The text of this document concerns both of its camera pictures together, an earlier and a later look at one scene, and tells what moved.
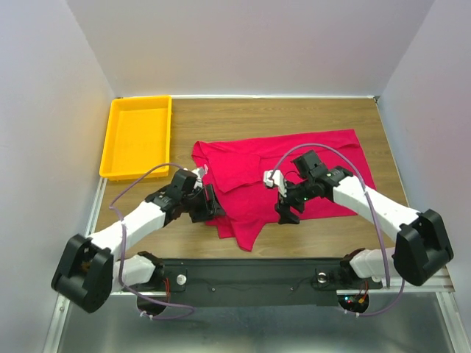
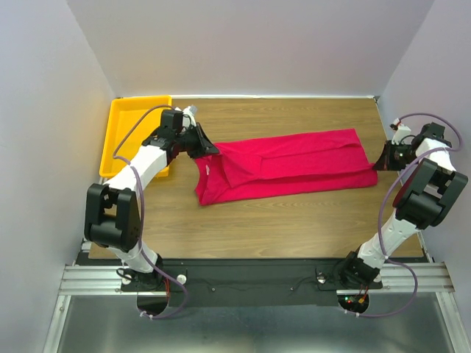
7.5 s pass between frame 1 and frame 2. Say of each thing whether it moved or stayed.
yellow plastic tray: stayed
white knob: stayed
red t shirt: moved
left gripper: moved
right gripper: moved
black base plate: stayed
